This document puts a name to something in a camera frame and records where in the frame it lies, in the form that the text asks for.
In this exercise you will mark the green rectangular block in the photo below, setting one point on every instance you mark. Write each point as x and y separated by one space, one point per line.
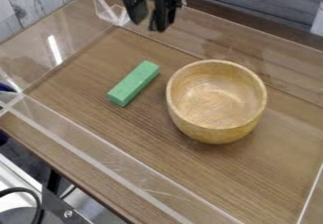
131 85

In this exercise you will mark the brown wooden bowl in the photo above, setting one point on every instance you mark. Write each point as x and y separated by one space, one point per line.
216 101

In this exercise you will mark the blue object left edge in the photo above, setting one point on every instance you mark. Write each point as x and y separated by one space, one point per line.
6 88

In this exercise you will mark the black table leg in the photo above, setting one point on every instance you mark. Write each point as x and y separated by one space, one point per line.
54 182

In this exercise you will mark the clear acrylic enclosure wall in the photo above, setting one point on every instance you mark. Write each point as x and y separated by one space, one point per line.
123 153

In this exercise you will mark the black metal bracket with screw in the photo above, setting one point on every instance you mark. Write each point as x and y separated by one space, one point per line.
56 212

